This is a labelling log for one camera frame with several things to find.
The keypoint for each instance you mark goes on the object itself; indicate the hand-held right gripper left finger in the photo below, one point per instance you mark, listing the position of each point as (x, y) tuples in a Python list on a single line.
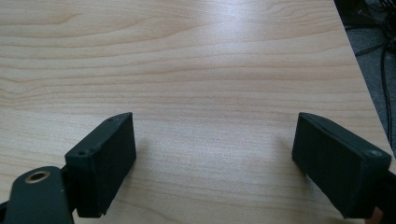
[(102, 161)]

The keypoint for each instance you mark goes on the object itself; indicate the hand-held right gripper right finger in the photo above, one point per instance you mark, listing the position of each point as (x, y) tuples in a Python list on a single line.
[(336, 161)]

